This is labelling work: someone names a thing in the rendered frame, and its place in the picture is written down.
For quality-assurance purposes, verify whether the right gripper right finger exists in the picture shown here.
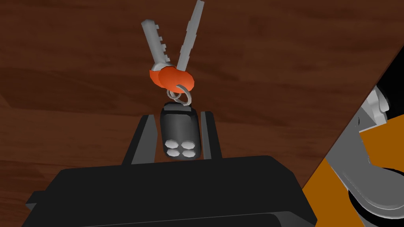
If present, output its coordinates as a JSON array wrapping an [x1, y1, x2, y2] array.
[[200, 111, 223, 160]]

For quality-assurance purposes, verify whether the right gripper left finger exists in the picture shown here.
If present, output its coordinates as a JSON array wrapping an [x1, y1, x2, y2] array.
[[122, 114, 158, 166]]

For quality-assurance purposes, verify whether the black key fob with keys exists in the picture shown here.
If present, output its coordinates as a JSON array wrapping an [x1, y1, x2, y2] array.
[[140, 0, 205, 160]]

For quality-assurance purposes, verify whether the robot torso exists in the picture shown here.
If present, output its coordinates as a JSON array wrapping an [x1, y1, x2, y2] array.
[[325, 84, 404, 227]]

